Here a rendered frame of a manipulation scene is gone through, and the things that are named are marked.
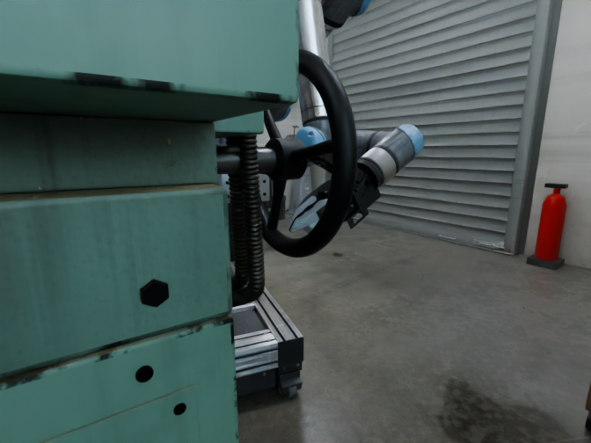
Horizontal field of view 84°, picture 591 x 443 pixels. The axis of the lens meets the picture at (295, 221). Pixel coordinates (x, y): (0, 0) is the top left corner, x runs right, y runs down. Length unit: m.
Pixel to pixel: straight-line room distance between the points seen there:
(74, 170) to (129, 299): 0.08
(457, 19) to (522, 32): 0.57
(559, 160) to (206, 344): 2.96
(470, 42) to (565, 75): 0.76
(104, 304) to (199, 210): 0.07
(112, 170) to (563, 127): 3.00
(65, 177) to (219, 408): 0.18
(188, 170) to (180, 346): 0.11
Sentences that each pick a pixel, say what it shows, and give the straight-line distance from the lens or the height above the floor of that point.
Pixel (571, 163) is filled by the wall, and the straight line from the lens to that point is 3.06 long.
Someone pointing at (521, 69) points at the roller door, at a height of 1.42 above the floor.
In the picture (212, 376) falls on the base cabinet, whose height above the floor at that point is 0.67.
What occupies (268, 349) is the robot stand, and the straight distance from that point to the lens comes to 1.11.
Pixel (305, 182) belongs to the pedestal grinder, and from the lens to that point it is 4.29.
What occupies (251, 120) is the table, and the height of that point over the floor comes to 0.85.
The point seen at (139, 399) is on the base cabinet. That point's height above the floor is 0.67.
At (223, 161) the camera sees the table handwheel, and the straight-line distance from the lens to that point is 0.43.
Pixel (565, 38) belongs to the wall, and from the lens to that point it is 3.18.
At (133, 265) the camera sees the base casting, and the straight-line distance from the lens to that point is 0.21.
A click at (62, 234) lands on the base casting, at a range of 0.20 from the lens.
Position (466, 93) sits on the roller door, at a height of 1.31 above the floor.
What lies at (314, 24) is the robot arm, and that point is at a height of 1.08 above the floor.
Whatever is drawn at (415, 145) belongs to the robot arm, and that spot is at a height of 0.83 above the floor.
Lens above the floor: 0.82
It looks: 12 degrees down
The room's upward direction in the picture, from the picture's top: straight up
